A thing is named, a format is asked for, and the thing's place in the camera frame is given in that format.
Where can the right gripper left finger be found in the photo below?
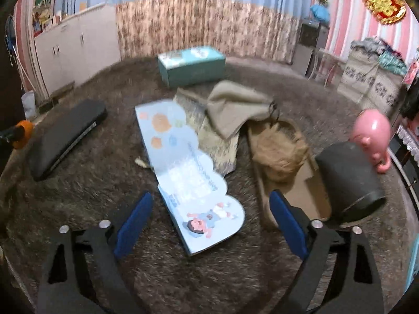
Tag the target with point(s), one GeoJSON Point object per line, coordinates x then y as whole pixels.
{"type": "Point", "coordinates": [66, 286]}

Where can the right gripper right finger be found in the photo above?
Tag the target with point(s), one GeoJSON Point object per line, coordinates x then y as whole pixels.
{"type": "Point", "coordinates": [338, 273]}

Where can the black ribbed paper cup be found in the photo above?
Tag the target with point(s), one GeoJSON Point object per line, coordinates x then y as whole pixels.
{"type": "Point", "coordinates": [351, 182]}

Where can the black flat case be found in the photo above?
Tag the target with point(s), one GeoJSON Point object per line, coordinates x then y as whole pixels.
{"type": "Point", "coordinates": [52, 147]}

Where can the light blue plastic basket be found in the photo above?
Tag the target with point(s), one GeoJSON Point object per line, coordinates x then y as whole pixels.
{"type": "Point", "coordinates": [413, 264]}

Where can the dark brown shaggy rug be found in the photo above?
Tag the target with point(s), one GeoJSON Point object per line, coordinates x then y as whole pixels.
{"type": "Point", "coordinates": [116, 170]}

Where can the white cabinet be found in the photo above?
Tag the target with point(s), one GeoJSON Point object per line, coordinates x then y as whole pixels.
{"type": "Point", "coordinates": [78, 48]}

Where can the brown phone case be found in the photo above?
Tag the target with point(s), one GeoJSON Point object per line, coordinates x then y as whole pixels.
{"type": "Point", "coordinates": [305, 191]}

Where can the pink piggy bank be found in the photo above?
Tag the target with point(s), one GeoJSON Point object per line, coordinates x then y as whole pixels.
{"type": "Point", "coordinates": [372, 132]}

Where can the blue white picture book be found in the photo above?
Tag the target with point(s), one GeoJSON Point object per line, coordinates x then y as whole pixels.
{"type": "Point", "coordinates": [194, 194]}

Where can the teal cardboard box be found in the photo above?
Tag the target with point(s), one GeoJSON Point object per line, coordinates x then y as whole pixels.
{"type": "Point", "coordinates": [190, 66]}

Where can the patterned covered cabinet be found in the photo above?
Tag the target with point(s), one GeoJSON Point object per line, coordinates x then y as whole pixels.
{"type": "Point", "coordinates": [367, 84]}

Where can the beige cloth bag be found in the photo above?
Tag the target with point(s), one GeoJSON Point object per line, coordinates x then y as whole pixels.
{"type": "Point", "coordinates": [218, 118]}

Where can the small pink stool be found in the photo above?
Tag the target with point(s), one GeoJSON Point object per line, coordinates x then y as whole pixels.
{"type": "Point", "coordinates": [325, 65]}

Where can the pile of folded clothes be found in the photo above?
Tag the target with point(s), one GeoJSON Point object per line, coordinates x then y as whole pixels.
{"type": "Point", "coordinates": [388, 58]}

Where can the water dispenser with bottle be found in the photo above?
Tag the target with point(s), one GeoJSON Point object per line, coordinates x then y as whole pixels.
{"type": "Point", "coordinates": [312, 36]}

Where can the blue floral curtain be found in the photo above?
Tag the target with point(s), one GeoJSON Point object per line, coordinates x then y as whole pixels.
{"type": "Point", "coordinates": [264, 29]}

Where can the red gold heart decoration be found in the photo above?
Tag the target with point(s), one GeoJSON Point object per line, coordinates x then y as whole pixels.
{"type": "Point", "coordinates": [386, 12]}

